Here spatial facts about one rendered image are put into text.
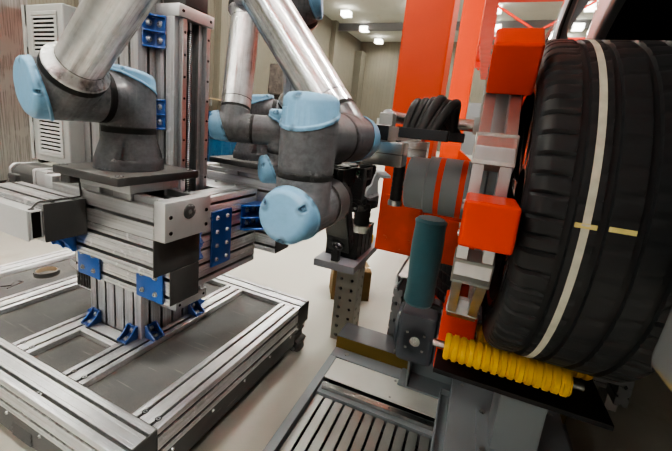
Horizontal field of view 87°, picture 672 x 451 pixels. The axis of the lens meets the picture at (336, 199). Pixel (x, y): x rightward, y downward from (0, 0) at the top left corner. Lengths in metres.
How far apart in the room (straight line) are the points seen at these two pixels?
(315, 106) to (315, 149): 0.05
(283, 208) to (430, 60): 0.98
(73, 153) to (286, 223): 1.02
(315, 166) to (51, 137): 1.11
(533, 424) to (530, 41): 0.83
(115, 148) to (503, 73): 0.81
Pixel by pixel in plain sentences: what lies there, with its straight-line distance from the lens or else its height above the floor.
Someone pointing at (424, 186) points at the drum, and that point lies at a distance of 0.84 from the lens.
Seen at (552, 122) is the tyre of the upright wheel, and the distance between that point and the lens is 0.61.
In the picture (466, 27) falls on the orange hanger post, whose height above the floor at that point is 1.84.
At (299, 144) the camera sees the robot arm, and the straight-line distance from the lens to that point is 0.44.
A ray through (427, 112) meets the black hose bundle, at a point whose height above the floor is 1.01.
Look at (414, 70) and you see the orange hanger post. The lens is 1.32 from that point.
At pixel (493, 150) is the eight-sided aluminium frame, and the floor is 0.96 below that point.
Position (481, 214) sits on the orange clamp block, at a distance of 0.55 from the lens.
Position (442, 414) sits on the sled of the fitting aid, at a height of 0.15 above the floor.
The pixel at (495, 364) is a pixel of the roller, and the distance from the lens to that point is 0.88.
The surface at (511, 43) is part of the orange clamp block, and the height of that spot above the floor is 1.13.
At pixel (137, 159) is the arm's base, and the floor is 0.85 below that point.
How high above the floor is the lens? 0.97
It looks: 12 degrees down
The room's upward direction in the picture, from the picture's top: 6 degrees clockwise
